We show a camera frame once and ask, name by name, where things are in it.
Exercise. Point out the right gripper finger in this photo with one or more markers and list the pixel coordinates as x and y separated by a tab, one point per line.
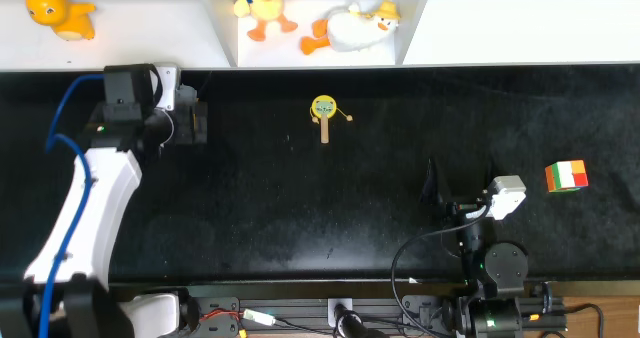
492	173
432	188

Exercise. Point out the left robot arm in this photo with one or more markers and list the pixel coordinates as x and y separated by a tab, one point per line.
95	203

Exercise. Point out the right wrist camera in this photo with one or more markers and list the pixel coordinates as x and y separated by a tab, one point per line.
506	195

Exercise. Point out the mounting rail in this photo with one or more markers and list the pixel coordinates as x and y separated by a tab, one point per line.
300	315

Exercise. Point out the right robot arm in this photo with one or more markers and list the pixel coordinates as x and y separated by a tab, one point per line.
505	268

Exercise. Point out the yellow rattle drum toy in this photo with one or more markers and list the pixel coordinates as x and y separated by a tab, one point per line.
324	108

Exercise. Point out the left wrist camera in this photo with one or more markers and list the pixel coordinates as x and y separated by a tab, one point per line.
167	83

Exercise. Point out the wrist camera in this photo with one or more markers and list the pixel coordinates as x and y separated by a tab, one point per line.
167	83
506	195

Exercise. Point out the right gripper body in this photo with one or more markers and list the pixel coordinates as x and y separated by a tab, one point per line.
467	209

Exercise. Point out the yellow rubber duck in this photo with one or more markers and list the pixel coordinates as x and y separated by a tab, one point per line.
55	13

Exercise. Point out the white plush duck yellow hat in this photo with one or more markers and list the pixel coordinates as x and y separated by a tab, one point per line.
352	30

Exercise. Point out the many-coloured puzzle cube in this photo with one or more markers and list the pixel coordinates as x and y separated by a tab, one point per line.
566	175

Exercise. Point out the white shelf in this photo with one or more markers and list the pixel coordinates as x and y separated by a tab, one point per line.
150	43

